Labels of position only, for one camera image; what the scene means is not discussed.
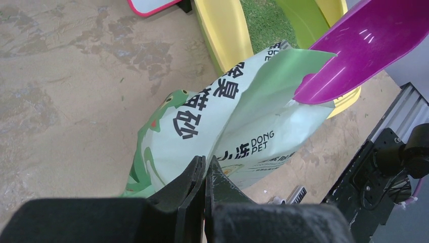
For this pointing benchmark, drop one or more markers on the yellow sifting litter tray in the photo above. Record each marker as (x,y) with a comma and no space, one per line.
(226,34)

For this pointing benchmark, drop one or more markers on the purple plastic litter scoop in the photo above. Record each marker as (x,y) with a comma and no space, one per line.
(368,38)

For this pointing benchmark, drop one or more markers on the green cat litter granules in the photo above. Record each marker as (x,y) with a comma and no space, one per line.
(267,24)

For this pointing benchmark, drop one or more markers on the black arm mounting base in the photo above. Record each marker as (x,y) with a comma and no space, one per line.
(371,185)

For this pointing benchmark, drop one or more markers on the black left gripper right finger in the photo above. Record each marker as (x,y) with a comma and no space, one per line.
(231,216)

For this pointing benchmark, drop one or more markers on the green cat litter bag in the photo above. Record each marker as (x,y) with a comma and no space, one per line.
(248,119)

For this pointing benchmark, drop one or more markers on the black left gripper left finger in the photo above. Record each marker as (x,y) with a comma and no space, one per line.
(173,214)

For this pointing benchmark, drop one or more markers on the pink framed whiteboard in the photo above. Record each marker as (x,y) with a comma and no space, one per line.
(146,8)

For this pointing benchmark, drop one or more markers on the aluminium frame rail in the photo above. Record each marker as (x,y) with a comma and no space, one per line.
(408,110)

